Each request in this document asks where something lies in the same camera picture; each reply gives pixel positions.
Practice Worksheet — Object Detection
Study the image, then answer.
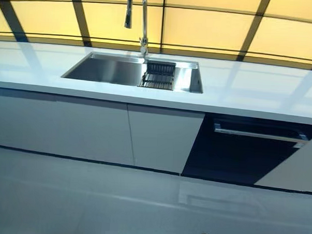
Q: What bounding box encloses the white cabinet door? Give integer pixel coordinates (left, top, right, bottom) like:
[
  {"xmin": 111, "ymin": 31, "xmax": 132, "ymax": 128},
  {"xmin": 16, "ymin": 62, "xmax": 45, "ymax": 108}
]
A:
[
  {"xmin": 0, "ymin": 88, "xmax": 138, "ymax": 165},
  {"xmin": 124, "ymin": 104, "xmax": 206, "ymax": 176},
  {"xmin": 253, "ymin": 126, "xmax": 312, "ymax": 193}
]

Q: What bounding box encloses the stainless steel sink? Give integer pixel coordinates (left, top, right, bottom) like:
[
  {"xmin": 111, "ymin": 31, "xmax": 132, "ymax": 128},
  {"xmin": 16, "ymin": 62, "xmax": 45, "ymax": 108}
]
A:
[{"xmin": 60, "ymin": 50, "xmax": 205, "ymax": 94}]

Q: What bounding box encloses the black sink drying rack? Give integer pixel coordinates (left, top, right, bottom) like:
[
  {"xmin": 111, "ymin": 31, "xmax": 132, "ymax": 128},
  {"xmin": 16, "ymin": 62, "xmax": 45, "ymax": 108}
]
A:
[{"xmin": 137, "ymin": 59, "xmax": 176, "ymax": 91}]

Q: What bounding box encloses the chrome gooseneck faucet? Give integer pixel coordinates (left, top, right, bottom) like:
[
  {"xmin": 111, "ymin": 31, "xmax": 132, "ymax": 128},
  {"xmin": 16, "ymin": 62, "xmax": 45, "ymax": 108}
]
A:
[{"xmin": 122, "ymin": 0, "xmax": 151, "ymax": 63}]

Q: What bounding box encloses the silver dishwasher handle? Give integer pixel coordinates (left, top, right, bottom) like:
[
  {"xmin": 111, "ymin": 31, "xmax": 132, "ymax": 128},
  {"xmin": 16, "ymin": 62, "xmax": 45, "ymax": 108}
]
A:
[{"xmin": 213, "ymin": 119, "xmax": 311, "ymax": 148}]

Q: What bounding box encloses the dark window frame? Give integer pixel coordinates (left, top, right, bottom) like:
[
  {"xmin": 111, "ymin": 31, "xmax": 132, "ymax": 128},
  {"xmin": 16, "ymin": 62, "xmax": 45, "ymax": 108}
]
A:
[{"xmin": 0, "ymin": 0, "xmax": 312, "ymax": 71}]

